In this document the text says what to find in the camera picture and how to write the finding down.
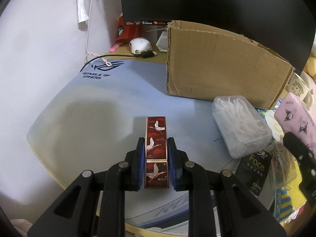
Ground yellow and white plush toy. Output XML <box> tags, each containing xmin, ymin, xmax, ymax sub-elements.
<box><xmin>303</xmin><ymin>52</ymin><xmax>316</xmax><ymax>81</ymax></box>

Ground white computer mouse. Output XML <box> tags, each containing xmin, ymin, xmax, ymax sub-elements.
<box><xmin>129</xmin><ymin>38</ymin><xmax>153</xmax><ymax>55</ymax></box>

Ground cream printed mug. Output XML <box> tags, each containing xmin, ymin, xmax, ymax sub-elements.
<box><xmin>287</xmin><ymin>73</ymin><xmax>314</xmax><ymax>110</ymax></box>

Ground black computer monitor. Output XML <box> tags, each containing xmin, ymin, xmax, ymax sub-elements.
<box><xmin>121</xmin><ymin>0</ymin><xmax>315</xmax><ymax>71</ymax></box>

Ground small white card stand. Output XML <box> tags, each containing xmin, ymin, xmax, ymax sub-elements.
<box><xmin>156</xmin><ymin>31</ymin><xmax>168</xmax><ymax>53</ymax></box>

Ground black Face tissue pack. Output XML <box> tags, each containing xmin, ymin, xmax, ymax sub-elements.
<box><xmin>235</xmin><ymin>149</ymin><xmax>272</xmax><ymax>197</ymax></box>

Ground black usb cable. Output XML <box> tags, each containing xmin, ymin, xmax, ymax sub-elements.
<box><xmin>79</xmin><ymin>50</ymin><xmax>154</xmax><ymax>73</ymax></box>

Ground brown cardboard box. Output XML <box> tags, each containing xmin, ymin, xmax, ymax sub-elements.
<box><xmin>166</xmin><ymin>20</ymin><xmax>294</xmax><ymax>110</ymax></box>

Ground white headset cable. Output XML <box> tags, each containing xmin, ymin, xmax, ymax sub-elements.
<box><xmin>83</xmin><ymin>0</ymin><xmax>113</xmax><ymax>68</ymax></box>

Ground blue gaming mouse mat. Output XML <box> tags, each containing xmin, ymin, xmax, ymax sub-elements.
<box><xmin>26</xmin><ymin>58</ymin><xmax>247</xmax><ymax>230</ymax></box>

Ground pink pen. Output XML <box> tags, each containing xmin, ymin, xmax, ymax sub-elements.
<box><xmin>109</xmin><ymin>42</ymin><xmax>123</xmax><ymax>53</ymax></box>

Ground pink kuromi pouch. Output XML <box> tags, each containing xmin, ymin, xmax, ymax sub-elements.
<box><xmin>274</xmin><ymin>93</ymin><xmax>315</xmax><ymax>149</ymax></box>

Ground white hanging tassel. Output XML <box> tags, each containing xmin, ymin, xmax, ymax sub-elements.
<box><xmin>77</xmin><ymin>0</ymin><xmax>88</xmax><ymax>23</ymax></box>

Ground yellow blue patterned cloth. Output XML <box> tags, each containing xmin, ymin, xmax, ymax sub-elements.
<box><xmin>257</xmin><ymin>99</ymin><xmax>306</xmax><ymax>223</ymax></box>

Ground red crane pattern box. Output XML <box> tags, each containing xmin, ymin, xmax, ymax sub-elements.
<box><xmin>145</xmin><ymin>116</ymin><xmax>169</xmax><ymax>189</ymax></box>

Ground red figurine toy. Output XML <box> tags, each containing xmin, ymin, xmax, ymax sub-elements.
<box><xmin>116</xmin><ymin>13</ymin><xmax>143</xmax><ymax>43</ymax></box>

